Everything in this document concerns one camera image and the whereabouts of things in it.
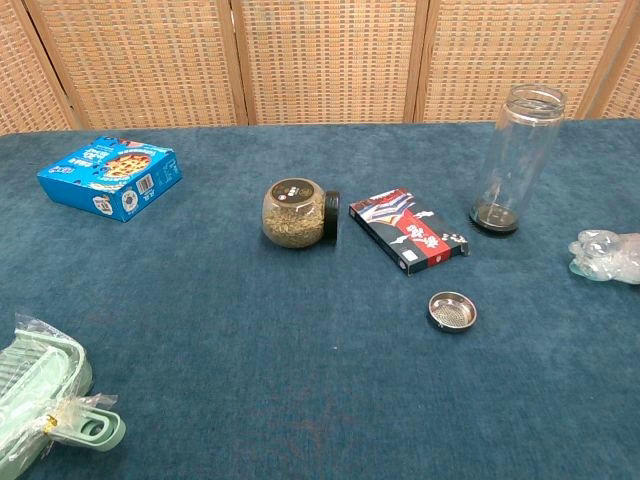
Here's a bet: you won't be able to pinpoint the crumpled clear plastic item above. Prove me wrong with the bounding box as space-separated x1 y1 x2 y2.
567 229 640 286

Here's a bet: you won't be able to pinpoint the blue carpet table cover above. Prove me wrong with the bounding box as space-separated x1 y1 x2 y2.
0 119 640 480

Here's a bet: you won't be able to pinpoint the small metal strainer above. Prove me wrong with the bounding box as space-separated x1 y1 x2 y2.
426 291 478 335

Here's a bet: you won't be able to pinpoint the clear glass jar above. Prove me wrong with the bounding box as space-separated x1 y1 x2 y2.
468 83 568 235

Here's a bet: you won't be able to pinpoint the green dustpan in plastic wrap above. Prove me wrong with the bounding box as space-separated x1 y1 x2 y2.
0 313 127 464

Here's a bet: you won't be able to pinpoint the woven rattan screen panel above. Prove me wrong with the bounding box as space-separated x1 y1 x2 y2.
0 0 76 135
22 0 250 131
229 0 431 126
413 0 640 124
599 19 640 120

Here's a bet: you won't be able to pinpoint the tea jar with black lid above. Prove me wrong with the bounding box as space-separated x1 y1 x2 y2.
261 177 342 250

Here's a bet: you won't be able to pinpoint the blue cookie box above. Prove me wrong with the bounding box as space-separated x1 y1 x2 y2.
36 135 184 224

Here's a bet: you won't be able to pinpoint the black red card box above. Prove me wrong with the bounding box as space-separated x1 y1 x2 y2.
348 187 471 277

